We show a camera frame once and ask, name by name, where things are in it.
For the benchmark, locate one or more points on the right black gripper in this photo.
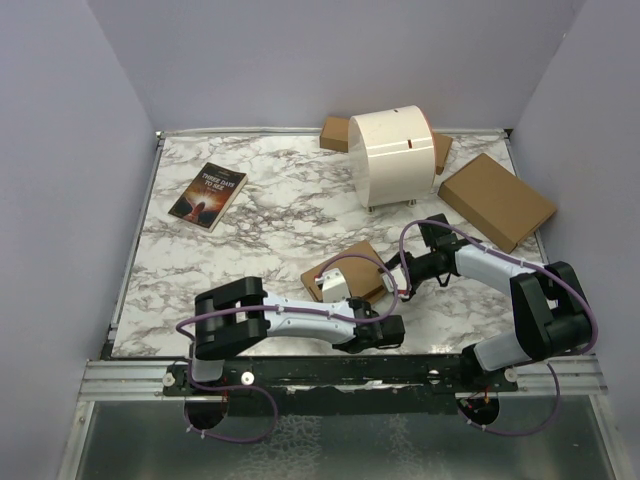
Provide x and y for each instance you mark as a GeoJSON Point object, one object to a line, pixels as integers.
{"type": "Point", "coordinates": [394, 262]}

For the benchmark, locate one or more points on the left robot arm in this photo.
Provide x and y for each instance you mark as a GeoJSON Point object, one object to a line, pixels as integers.
{"type": "Point", "coordinates": [236, 316]}

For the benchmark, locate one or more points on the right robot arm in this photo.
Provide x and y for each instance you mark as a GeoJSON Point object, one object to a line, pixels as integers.
{"type": "Point", "coordinates": [551, 316]}

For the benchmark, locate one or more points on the white cylindrical bread box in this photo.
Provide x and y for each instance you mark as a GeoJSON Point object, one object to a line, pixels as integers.
{"type": "Point", "coordinates": [392, 154]}

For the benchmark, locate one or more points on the closed brown cardboard box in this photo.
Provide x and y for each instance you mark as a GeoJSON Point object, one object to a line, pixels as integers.
{"type": "Point", "coordinates": [497, 203]}

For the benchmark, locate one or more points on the small brown box behind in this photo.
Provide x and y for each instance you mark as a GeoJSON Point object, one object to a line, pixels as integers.
{"type": "Point", "coordinates": [334, 134]}

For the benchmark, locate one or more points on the brown cardboard piece behind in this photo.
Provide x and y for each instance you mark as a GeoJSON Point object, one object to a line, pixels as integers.
{"type": "Point", "coordinates": [442, 146]}

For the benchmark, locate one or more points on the dark paperback book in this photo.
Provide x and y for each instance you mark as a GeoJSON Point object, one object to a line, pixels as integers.
{"type": "Point", "coordinates": [208, 196]}

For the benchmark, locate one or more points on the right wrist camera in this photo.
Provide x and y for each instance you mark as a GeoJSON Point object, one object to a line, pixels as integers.
{"type": "Point", "coordinates": [395, 282]}

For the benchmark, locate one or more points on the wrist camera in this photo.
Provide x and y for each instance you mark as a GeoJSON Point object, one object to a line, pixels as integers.
{"type": "Point", "coordinates": [333, 286]}
{"type": "Point", "coordinates": [395, 282]}

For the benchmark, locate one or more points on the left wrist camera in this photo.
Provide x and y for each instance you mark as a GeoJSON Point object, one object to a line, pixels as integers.
{"type": "Point", "coordinates": [333, 286]}

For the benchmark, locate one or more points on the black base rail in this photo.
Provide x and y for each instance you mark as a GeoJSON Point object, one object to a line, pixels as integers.
{"type": "Point", "coordinates": [339, 385]}

